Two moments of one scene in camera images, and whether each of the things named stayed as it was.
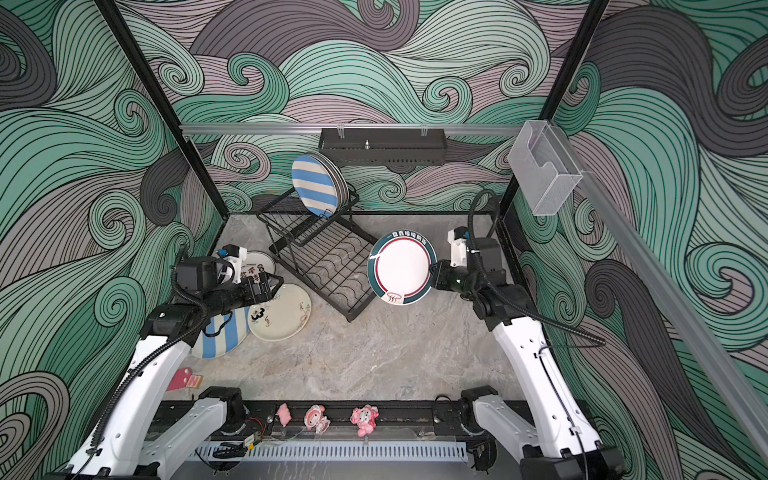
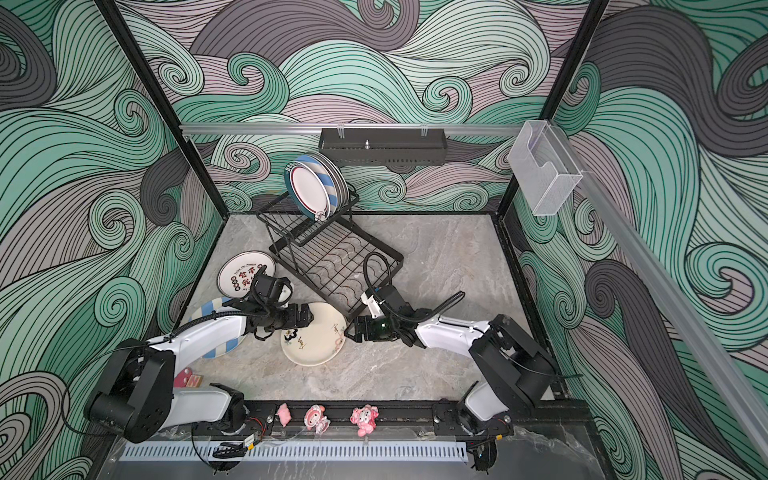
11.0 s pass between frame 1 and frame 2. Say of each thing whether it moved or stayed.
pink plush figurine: stayed
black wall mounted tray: stayed
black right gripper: moved
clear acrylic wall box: stayed
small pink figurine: stayed
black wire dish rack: stayed
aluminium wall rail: stayed
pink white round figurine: stayed
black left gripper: moved
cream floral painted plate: moved
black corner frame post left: stayed
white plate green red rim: moved
